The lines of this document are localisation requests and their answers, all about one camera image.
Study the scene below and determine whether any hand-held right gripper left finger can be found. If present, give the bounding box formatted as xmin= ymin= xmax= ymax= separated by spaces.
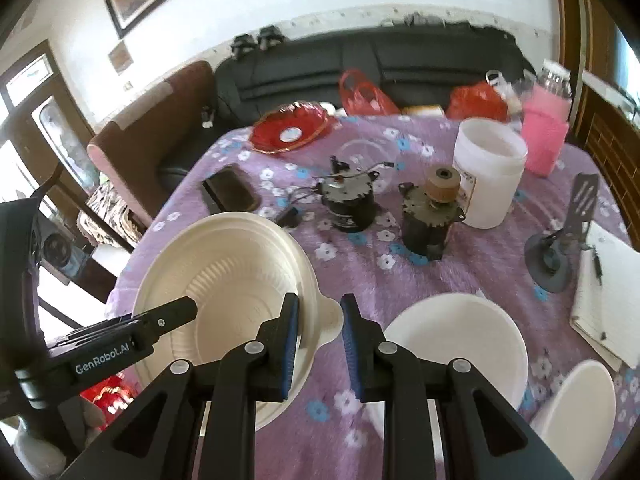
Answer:
xmin=60 ymin=292 xmax=302 ymax=480

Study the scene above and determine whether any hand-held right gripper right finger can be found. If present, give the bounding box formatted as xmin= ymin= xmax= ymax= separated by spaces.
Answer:
xmin=340 ymin=294 xmax=576 ymax=480

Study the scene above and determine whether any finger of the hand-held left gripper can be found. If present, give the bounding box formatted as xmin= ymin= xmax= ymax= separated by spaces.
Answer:
xmin=46 ymin=296 xmax=198 ymax=350

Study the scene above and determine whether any beige plastic bowl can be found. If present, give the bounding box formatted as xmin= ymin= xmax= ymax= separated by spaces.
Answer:
xmin=132 ymin=212 xmax=344 ymax=432

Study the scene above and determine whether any white paper bowl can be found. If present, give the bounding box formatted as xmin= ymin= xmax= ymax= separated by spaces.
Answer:
xmin=382 ymin=293 xmax=529 ymax=413
xmin=529 ymin=360 xmax=617 ymax=480

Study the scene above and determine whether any red printed bag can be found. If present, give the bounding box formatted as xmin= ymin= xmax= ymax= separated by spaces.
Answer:
xmin=80 ymin=374 xmax=136 ymax=431

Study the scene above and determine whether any black power adapter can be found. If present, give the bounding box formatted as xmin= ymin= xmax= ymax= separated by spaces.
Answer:
xmin=276 ymin=204 xmax=304 ymax=229

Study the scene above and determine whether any black smartphone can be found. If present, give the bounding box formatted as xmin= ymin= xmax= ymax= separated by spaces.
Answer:
xmin=201 ymin=165 xmax=262 ymax=214

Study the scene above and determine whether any black electric motor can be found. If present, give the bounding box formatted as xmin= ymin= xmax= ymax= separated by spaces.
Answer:
xmin=317 ymin=156 xmax=382 ymax=233

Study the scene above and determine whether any motor with brown wheel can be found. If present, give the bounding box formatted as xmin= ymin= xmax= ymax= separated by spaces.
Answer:
xmin=399 ymin=166 xmax=468 ymax=262

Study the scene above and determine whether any dark wooden chair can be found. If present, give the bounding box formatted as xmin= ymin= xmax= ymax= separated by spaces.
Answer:
xmin=30 ymin=165 xmax=148 ymax=333

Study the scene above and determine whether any clear plastic lid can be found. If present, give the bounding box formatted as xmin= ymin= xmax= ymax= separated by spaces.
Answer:
xmin=337 ymin=138 xmax=397 ymax=196

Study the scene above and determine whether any red glass plate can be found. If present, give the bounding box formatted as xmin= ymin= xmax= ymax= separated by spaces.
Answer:
xmin=251 ymin=102 xmax=331 ymax=154

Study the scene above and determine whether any brown armchair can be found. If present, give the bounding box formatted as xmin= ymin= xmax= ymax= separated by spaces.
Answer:
xmin=87 ymin=60 xmax=217 ymax=233

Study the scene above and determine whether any white plastic jar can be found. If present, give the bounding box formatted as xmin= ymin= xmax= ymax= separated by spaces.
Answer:
xmin=452 ymin=118 xmax=529 ymax=230

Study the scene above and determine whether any black phone stand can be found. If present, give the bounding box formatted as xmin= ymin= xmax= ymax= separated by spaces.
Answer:
xmin=523 ymin=173 xmax=601 ymax=294

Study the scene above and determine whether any wooden glass door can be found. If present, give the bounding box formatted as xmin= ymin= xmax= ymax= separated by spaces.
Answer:
xmin=0 ymin=42 xmax=98 ymax=196

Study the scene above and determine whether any red plastic bag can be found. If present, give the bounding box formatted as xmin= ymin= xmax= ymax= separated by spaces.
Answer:
xmin=446 ymin=82 xmax=511 ymax=121
xmin=340 ymin=69 xmax=401 ymax=116

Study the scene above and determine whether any small framed picture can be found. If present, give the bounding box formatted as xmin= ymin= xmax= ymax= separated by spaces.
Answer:
xmin=109 ymin=41 xmax=135 ymax=73

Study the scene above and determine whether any white notebook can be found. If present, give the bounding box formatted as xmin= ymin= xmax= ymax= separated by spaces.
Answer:
xmin=570 ymin=221 xmax=640 ymax=372

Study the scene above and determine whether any black clamp device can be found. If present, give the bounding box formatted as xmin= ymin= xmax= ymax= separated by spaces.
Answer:
xmin=257 ymin=26 xmax=287 ymax=51
xmin=231 ymin=34 xmax=257 ymax=58

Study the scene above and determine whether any pink sleeved bottle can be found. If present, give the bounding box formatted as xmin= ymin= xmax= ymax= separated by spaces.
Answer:
xmin=520 ymin=58 xmax=573 ymax=177

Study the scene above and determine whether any black leather sofa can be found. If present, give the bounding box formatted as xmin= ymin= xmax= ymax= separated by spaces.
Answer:
xmin=157 ymin=26 xmax=540 ymax=201

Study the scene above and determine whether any clear plastic bag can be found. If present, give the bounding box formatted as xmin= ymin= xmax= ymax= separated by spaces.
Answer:
xmin=482 ymin=67 xmax=538 ymax=121

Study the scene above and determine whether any wooden partition cabinet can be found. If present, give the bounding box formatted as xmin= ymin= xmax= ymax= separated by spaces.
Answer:
xmin=570 ymin=85 xmax=640 ymax=253

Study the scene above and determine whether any white flat box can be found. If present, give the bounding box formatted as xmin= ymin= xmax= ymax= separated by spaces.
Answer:
xmin=582 ymin=71 xmax=638 ymax=106

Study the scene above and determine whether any wooden door frame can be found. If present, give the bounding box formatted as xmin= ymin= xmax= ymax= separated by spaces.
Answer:
xmin=550 ymin=0 xmax=631 ymax=126

